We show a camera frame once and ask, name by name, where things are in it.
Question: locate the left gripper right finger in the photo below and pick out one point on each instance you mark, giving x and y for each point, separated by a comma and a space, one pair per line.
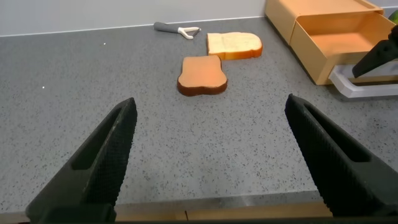
342, 168

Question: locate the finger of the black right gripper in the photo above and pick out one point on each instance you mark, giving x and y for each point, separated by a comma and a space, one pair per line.
376, 57

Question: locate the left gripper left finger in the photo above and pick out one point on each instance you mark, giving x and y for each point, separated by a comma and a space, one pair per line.
99, 174

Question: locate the yellow drawer cabinet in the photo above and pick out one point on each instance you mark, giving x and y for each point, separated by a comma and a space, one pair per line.
280, 12

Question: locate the green lime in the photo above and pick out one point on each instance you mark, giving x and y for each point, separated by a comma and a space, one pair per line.
394, 17

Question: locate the white bread slice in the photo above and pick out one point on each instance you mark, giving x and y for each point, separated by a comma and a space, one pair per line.
233, 43

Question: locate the brown toast slice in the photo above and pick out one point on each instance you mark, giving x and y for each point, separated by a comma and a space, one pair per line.
202, 73

